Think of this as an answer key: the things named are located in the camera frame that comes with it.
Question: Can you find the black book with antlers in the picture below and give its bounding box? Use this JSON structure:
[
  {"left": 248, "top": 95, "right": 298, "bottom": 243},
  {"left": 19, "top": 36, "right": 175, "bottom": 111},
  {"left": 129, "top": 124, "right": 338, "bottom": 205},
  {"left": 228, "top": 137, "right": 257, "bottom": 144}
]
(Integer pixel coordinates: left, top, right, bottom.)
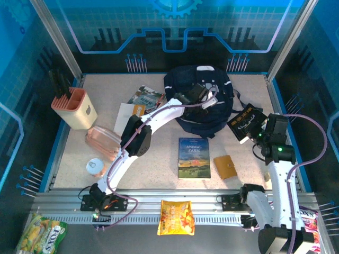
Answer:
[{"left": 227, "top": 103, "right": 268, "bottom": 142}]

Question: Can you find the yellow snack bag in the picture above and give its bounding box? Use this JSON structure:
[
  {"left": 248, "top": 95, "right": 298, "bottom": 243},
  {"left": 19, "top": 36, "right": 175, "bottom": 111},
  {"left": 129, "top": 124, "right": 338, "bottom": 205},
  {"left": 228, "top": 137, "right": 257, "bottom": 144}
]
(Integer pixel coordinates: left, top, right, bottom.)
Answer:
[{"left": 156, "top": 199, "right": 195, "bottom": 236}]

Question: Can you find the purple Fox's candy bag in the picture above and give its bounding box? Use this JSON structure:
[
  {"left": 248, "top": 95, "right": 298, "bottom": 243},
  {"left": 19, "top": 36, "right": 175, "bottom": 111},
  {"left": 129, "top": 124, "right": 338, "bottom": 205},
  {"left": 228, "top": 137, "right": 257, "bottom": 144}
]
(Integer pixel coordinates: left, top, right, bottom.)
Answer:
[{"left": 298, "top": 205, "right": 321, "bottom": 252}]

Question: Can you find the Animal Farm book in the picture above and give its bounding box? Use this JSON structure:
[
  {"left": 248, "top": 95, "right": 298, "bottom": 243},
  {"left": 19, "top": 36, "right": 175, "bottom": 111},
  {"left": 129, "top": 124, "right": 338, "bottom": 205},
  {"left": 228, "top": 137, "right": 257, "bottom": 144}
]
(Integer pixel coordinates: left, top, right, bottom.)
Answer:
[{"left": 177, "top": 137, "right": 212, "bottom": 179}]

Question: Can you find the beige orange knife block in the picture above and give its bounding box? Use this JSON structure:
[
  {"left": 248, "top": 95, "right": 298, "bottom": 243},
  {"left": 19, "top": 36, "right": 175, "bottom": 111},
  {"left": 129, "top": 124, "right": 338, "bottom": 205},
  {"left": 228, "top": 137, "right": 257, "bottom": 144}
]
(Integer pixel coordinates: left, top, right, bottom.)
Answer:
[{"left": 50, "top": 87, "right": 98, "bottom": 131}]

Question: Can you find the green Fox's candy bag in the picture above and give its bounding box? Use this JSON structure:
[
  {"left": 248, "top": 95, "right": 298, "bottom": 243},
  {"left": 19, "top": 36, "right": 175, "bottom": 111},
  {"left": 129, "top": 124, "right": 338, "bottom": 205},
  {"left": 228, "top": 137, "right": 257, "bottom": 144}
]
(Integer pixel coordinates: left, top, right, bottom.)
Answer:
[{"left": 15, "top": 213, "right": 68, "bottom": 254}]

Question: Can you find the orange and white book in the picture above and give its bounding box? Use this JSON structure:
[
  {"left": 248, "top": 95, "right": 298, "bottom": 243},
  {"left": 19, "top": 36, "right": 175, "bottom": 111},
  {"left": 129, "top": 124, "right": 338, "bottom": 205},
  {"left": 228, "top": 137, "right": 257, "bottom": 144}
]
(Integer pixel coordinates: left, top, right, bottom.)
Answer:
[{"left": 113, "top": 103, "right": 147, "bottom": 133}]

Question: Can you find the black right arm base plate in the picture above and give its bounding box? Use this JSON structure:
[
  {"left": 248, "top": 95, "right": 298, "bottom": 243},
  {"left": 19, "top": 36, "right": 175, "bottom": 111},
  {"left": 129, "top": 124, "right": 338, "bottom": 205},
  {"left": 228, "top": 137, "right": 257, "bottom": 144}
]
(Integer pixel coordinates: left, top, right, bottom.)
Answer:
[{"left": 221, "top": 194, "right": 255, "bottom": 212}]

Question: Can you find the pink transparent pencil case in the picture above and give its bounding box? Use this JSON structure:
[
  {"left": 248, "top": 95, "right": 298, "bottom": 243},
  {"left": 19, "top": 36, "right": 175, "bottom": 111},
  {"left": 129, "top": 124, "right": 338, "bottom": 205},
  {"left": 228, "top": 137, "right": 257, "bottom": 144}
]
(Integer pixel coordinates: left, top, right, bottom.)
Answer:
[{"left": 84, "top": 126, "right": 123, "bottom": 162}]

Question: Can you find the brown leather card wallet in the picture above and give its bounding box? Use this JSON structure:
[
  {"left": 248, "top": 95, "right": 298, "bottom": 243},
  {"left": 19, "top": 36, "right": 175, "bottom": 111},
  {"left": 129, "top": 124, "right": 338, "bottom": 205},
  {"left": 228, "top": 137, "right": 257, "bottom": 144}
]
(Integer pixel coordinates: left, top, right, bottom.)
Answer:
[{"left": 213, "top": 155, "right": 238, "bottom": 180}]

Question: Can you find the grey slotted cable duct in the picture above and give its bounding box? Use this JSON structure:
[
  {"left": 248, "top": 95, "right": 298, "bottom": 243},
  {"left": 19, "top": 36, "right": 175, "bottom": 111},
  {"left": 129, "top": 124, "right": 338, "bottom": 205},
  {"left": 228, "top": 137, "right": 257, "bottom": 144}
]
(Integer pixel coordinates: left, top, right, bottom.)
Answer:
[{"left": 57, "top": 213, "right": 246, "bottom": 225}]

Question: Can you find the aluminium frame rail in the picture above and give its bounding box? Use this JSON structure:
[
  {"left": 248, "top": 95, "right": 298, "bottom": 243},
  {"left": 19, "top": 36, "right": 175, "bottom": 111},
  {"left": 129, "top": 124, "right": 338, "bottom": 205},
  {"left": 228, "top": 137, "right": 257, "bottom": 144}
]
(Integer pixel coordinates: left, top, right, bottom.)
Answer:
[{"left": 31, "top": 188, "right": 318, "bottom": 217}]

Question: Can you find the aluminium corner post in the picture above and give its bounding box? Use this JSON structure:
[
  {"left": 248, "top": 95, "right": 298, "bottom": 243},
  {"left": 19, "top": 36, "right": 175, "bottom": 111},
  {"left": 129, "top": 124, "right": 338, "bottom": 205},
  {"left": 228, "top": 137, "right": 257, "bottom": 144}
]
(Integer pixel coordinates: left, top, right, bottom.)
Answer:
[
  {"left": 28, "top": 0, "right": 83, "bottom": 81},
  {"left": 266, "top": 0, "right": 319, "bottom": 81}
]

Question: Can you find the black knife handle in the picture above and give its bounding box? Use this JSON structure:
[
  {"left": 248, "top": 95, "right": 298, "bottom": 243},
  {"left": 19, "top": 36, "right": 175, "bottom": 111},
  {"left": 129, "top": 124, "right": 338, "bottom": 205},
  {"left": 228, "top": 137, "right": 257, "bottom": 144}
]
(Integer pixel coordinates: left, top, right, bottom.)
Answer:
[
  {"left": 60, "top": 74, "right": 72, "bottom": 99},
  {"left": 54, "top": 68, "right": 66, "bottom": 97},
  {"left": 48, "top": 69, "right": 60, "bottom": 97}
]

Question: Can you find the grey green cover magazine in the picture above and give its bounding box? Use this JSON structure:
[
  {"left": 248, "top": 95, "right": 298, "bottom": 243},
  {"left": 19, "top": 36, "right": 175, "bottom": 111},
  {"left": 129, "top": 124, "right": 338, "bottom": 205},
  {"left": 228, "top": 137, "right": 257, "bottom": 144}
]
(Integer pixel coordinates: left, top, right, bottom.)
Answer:
[{"left": 127, "top": 85, "right": 167, "bottom": 111}]

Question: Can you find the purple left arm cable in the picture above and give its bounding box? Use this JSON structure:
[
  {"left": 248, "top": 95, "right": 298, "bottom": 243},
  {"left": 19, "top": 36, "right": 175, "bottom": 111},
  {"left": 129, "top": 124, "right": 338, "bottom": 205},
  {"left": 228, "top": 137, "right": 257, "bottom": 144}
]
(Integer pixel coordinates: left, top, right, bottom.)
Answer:
[{"left": 92, "top": 86, "right": 220, "bottom": 231}]

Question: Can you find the navy blue backpack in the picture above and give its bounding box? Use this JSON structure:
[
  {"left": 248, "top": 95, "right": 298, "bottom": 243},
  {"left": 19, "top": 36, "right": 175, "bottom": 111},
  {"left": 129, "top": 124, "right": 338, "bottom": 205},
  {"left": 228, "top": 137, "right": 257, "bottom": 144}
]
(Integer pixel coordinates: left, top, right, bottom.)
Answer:
[{"left": 163, "top": 65, "right": 249, "bottom": 139}]

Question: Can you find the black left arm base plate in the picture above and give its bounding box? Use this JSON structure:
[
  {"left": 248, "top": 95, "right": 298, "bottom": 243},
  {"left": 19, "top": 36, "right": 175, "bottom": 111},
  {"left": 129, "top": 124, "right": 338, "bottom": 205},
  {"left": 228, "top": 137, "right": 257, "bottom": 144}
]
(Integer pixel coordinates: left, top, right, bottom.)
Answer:
[{"left": 80, "top": 194, "right": 129, "bottom": 212}]

